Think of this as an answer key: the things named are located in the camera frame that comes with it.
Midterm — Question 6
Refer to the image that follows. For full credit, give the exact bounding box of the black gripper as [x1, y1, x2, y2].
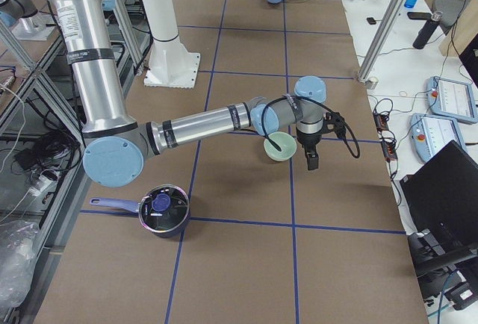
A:
[296, 114, 343, 171]

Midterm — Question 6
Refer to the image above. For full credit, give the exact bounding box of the green bowl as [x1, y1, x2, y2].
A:
[264, 131, 297, 162]

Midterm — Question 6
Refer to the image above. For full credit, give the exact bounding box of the spare grey robot arm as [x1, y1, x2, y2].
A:
[1, 0, 53, 41]

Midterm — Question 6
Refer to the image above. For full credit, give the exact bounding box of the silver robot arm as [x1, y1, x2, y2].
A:
[47, 0, 349, 187]

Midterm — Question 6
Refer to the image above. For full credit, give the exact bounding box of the orange black adapter box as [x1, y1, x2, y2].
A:
[373, 113, 388, 131]

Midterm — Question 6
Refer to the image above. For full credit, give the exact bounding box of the near teach pendant tablet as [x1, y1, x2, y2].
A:
[410, 113, 467, 163]

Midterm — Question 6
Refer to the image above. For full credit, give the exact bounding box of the teach pendant tablet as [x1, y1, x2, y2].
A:
[426, 76, 477, 124]
[410, 113, 467, 163]

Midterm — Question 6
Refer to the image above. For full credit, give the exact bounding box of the black laptop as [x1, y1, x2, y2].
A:
[400, 141, 477, 250]

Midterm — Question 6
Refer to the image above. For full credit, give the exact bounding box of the far teach pendant tablet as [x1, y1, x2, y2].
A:
[426, 76, 477, 124]

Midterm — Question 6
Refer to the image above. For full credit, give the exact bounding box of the dark blue saucepan with lid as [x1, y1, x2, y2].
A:
[90, 184, 190, 238]

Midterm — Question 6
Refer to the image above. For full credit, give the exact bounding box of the black smartphone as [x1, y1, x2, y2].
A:
[407, 12, 432, 20]

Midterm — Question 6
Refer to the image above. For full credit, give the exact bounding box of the crumpled clear plastic bag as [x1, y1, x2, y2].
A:
[1, 219, 40, 311]

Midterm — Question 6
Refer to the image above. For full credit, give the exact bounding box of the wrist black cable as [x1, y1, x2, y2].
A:
[260, 94, 361, 160]

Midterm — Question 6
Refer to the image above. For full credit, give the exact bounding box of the white camera mast pedestal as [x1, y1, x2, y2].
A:
[142, 0, 200, 89]

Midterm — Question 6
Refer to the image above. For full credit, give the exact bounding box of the aluminium frame post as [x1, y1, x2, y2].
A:
[357, 0, 405, 85]

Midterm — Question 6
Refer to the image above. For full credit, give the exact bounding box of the tangled black cable bundle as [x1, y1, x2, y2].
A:
[10, 129, 81, 179]

